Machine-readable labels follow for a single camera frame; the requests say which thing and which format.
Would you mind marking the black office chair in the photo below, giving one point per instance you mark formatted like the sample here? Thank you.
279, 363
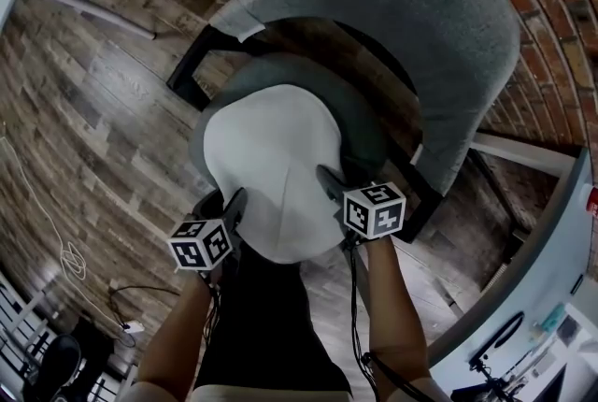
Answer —
58, 360

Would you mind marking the person's left forearm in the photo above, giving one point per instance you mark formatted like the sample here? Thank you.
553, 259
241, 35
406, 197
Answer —
173, 334

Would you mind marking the teal packet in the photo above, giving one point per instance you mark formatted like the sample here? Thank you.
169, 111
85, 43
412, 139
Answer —
553, 317

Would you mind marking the white desk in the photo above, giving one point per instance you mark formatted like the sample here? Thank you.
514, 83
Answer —
537, 288

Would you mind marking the grey fabric chair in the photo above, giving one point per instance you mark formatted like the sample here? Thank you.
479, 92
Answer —
420, 17

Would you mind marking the person's right forearm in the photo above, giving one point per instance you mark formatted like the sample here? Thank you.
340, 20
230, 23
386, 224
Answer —
397, 311

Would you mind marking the white power adapter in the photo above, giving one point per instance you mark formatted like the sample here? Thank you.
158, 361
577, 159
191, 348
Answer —
133, 326

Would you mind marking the white seat cushion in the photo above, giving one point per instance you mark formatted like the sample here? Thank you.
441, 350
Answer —
271, 157

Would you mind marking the person's black trousers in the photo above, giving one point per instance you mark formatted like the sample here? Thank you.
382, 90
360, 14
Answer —
266, 325

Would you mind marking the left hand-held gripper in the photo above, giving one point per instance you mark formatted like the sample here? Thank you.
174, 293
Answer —
201, 246

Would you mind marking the red wall alarm box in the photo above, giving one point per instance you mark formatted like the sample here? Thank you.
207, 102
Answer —
593, 202

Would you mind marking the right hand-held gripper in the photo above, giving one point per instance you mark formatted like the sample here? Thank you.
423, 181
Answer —
374, 213

